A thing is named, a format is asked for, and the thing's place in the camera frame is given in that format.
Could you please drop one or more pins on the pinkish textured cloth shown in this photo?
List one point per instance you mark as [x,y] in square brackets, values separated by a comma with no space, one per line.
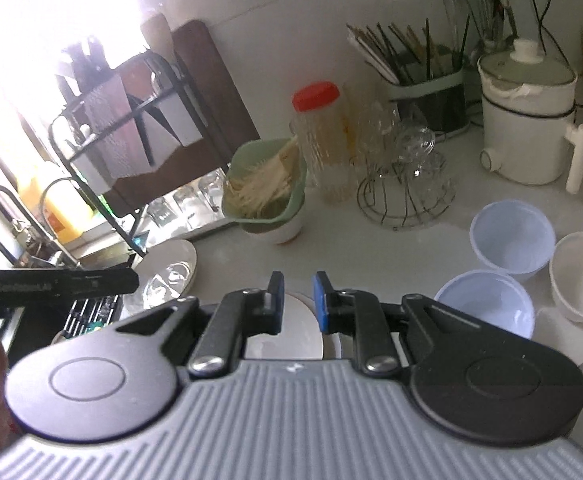
[113,130]

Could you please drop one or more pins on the clear glass cup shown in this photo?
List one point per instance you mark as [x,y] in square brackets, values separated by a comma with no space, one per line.
[411,147]
[434,175]

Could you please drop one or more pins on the small clear drinking glass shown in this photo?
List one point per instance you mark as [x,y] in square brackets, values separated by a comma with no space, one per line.
[187,205]
[161,212]
[212,191]

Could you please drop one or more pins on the brown cutting board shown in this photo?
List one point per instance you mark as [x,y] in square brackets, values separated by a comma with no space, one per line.
[221,100]

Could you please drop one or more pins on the pale blue bowl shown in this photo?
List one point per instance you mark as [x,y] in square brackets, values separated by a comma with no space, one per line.
[486,305]
[514,240]

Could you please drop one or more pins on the small white plate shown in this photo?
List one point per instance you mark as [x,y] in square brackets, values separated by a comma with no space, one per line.
[296,335]

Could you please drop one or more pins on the white electric cooking pot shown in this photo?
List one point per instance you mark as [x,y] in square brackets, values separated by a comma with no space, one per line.
[526,130]

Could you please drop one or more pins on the red lid plastic jar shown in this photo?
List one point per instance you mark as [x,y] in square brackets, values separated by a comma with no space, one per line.
[321,145]

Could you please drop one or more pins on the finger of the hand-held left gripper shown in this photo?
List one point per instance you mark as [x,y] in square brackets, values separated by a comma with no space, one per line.
[106,282]

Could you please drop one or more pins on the green black chopstick holder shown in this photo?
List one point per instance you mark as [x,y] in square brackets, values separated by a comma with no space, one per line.
[431,105]

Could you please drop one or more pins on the bundle of bamboo skewers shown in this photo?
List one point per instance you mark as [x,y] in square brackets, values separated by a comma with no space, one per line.
[259,182]

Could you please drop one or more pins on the yellow detergent bottle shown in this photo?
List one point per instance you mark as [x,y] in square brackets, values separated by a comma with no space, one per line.
[53,205]

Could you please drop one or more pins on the wooden spatula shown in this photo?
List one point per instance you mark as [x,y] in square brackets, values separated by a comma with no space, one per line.
[156,32]

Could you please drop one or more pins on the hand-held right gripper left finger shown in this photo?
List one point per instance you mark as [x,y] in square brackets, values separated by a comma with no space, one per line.
[277,305]

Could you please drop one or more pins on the green strainer bowl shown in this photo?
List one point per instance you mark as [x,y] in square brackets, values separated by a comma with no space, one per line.
[271,210]

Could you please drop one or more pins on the large white plate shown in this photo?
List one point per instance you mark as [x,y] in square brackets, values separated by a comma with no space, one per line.
[169,270]

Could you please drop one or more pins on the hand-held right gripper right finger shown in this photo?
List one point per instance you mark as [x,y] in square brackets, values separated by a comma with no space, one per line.
[321,307]

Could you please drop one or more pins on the metal faucet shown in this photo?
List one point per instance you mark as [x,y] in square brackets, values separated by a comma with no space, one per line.
[1,200]

